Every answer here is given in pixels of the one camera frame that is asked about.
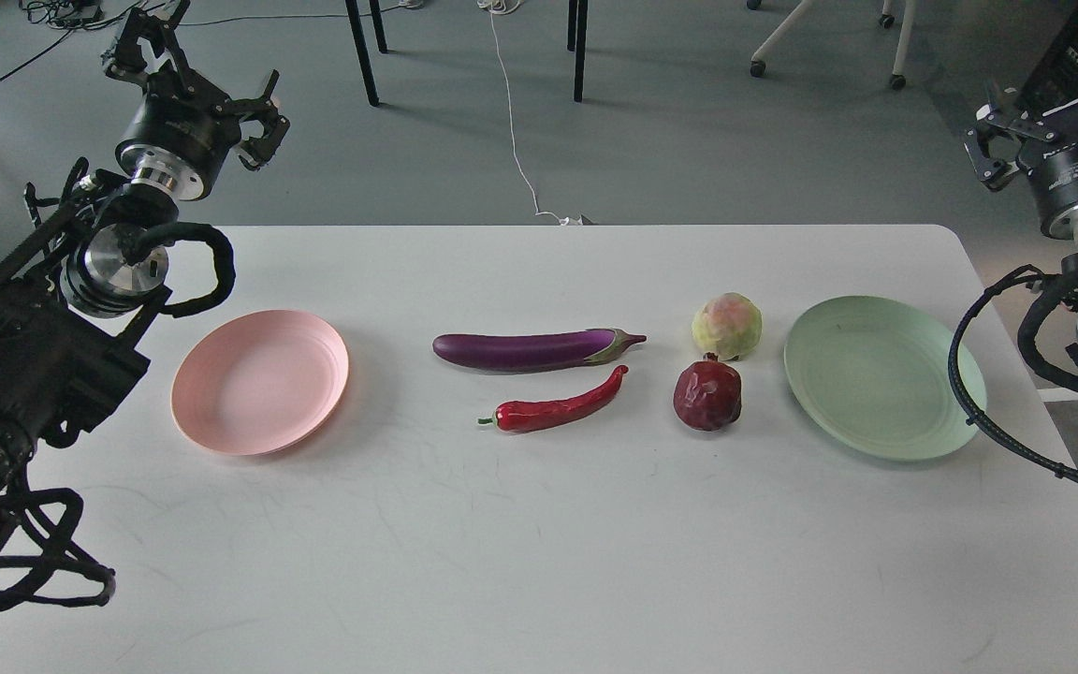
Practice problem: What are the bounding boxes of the purple eggplant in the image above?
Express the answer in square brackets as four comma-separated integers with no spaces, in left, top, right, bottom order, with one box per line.
[431,328,647,373]

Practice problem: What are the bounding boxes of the black table leg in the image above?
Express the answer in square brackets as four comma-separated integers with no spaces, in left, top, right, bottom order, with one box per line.
[566,0,588,104]
[343,0,388,108]

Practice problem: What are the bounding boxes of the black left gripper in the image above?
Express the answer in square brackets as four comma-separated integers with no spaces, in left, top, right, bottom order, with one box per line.
[102,0,291,202]

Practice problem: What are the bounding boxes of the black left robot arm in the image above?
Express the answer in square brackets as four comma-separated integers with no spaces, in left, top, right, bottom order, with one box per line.
[0,1,290,611]

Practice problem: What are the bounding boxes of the black table leg right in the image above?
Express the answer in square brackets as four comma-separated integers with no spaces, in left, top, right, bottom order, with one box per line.
[566,0,588,104]

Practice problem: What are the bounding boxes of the black table leg left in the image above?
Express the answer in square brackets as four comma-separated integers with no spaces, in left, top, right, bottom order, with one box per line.
[343,0,388,108]

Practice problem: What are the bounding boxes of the dark red pomegranate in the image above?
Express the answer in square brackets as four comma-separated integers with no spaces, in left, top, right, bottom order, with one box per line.
[672,350,743,432]

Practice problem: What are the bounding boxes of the red chili pepper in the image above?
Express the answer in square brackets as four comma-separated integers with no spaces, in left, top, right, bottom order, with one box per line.
[476,364,630,432]

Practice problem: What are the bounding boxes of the light green plastic plate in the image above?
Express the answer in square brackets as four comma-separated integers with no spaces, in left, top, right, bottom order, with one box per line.
[782,295,979,463]

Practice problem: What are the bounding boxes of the white office chair base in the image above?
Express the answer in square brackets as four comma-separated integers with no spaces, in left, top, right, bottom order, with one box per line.
[748,1,921,91]

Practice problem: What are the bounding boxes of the yellow-green pink peach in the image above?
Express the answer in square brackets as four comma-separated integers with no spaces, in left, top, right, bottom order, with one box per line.
[692,293,765,361]

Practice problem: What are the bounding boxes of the white cable on floor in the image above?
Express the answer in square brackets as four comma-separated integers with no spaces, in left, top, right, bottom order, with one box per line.
[476,0,585,226]

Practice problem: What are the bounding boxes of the black cables on floor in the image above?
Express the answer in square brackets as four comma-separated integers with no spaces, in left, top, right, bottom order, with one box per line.
[0,0,353,111]

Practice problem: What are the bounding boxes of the pink plastic plate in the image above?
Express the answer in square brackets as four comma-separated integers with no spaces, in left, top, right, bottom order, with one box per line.
[170,310,351,457]

